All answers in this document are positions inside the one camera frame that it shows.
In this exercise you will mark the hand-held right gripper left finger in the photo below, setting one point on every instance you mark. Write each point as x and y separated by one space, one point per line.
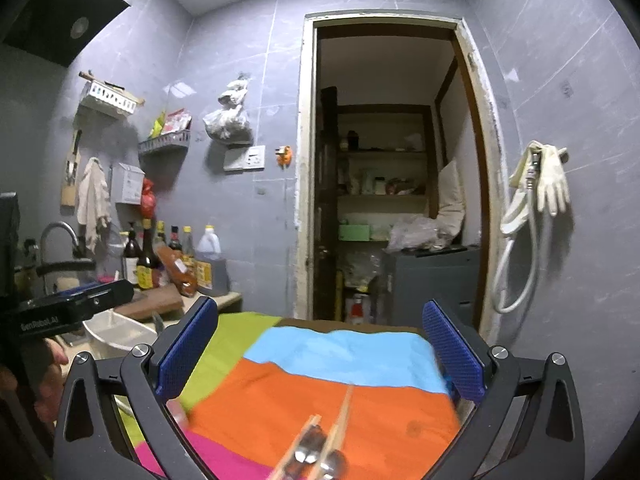
187 345

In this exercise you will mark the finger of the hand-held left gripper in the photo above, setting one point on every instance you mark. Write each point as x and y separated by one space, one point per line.
105 297
65 266

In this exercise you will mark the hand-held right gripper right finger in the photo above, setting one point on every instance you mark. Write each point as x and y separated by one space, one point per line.
452 355

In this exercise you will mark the person's left hand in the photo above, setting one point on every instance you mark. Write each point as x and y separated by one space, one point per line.
50 365

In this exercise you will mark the clear plastic bowl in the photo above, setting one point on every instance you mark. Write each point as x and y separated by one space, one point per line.
120 332

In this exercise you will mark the metal faucet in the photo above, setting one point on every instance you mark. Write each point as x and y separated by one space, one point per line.
60 225

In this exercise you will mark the dark bottle white label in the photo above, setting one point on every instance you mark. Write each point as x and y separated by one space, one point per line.
131 260

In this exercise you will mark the wooden cutting board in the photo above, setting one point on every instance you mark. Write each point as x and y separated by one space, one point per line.
155 304

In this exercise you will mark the tall dark sauce bottle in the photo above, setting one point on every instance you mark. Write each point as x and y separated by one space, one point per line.
146 260

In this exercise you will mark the grey cabinet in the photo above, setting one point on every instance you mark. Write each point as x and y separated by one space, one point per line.
430 285

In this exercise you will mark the orange-brown sauce pouch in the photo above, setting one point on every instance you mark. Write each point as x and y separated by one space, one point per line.
176 271

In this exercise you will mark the white hanging towel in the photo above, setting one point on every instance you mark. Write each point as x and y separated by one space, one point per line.
92 195

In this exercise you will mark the clear oil jug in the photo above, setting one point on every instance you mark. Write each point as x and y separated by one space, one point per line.
211 267

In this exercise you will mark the small yellow-label bottle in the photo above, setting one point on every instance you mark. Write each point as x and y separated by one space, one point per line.
160 234

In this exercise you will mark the wooden knife holder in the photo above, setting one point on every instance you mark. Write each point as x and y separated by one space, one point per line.
70 180

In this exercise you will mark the red-capped dark bottle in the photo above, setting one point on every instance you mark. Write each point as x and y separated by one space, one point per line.
175 241

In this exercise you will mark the yellow-capped bottle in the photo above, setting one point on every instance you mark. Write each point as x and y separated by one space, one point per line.
188 247

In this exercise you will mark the red plastic bag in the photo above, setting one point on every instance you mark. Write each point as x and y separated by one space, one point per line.
148 200

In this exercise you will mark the red bottle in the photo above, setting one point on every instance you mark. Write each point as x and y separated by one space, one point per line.
356 306

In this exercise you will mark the multicoloured table cloth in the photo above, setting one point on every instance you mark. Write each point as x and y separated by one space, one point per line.
300 395

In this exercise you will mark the crumpled clear plastic bag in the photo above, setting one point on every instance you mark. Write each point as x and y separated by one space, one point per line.
415 232

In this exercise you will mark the white pillow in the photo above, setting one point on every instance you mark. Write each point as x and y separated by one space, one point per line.
452 200

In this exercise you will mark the green box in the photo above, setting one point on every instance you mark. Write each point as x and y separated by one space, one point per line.
354 232

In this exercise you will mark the yellow-green packet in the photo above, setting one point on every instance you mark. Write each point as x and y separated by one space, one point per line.
159 124

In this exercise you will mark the red and white packet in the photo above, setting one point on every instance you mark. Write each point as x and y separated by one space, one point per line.
176 121

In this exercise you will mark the cream rubber glove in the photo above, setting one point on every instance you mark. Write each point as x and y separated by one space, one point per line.
522 165
554 185

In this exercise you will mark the black range hood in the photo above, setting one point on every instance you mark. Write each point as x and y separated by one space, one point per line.
60 15

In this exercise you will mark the dark wooden shelving unit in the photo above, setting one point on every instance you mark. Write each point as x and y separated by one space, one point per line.
380 110

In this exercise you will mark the white wall box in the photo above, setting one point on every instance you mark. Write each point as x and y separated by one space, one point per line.
127 185

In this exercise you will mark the grey wall basket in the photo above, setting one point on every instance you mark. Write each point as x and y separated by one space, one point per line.
165 144

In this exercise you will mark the white wall rack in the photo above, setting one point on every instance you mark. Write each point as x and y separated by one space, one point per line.
107 100

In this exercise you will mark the white wall socket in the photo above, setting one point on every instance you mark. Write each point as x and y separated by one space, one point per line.
245 158

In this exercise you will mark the orange wall hook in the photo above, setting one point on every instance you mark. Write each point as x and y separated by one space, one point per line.
283 156

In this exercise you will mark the white plastic bag on wall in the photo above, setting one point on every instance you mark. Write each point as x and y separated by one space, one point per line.
227 120

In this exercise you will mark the worn door frame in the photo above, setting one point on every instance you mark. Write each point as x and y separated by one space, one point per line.
302 160

